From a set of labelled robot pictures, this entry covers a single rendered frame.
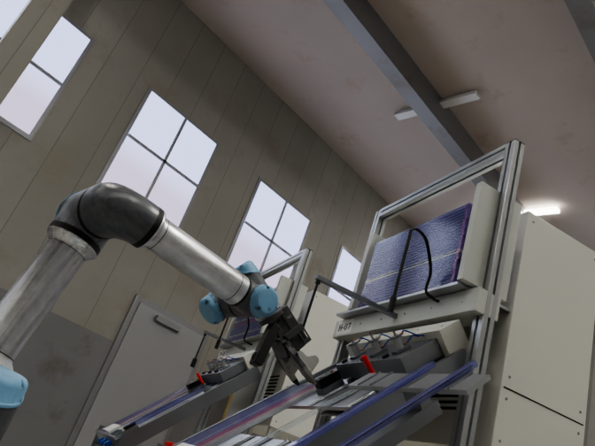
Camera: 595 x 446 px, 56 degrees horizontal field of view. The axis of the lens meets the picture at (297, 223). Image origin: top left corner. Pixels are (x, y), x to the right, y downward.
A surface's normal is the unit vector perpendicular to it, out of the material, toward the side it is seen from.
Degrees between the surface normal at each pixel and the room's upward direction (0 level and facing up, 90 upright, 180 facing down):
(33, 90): 90
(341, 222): 90
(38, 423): 90
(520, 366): 90
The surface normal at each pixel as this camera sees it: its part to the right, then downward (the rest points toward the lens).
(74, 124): 0.71, -0.09
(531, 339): 0.43, -0.27
